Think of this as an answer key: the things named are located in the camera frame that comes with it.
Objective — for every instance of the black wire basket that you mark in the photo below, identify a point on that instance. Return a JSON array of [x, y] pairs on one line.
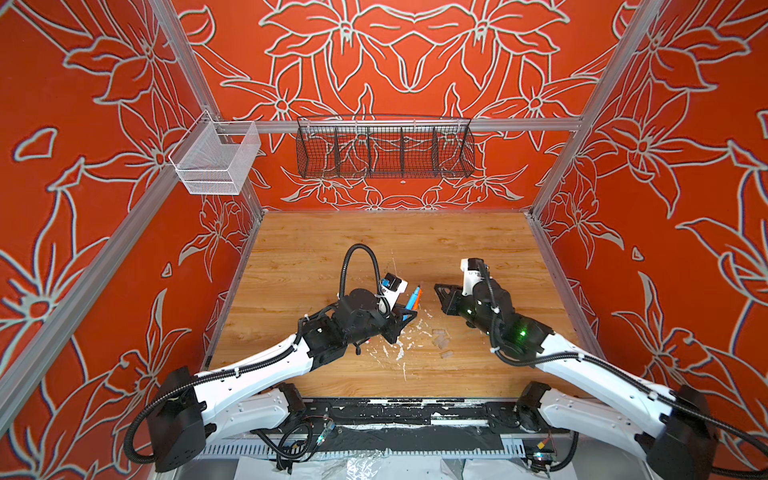
[[357, 147]]

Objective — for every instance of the blue pen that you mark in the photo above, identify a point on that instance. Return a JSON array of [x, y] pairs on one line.
[[411, 305]]

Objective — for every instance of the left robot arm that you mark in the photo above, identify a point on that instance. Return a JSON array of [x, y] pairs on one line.
[[189, 410]]

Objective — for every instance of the white wire basket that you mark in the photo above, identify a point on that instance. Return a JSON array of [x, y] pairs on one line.
[[215, 158]]

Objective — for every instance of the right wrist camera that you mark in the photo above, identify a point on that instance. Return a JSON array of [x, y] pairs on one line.
[[473, 270]]

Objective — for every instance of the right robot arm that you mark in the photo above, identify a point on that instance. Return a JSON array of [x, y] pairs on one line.
[[670, 430]]

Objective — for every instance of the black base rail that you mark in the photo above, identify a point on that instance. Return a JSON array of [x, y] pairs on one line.
[[406, 423]]

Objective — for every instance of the white cable duct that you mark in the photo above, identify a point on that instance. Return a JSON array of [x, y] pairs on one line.
[[254, 448]]

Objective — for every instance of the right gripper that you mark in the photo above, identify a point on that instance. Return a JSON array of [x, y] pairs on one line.
[[448, 301]]

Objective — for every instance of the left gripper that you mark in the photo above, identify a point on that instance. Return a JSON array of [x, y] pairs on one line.
[[392, 329]]

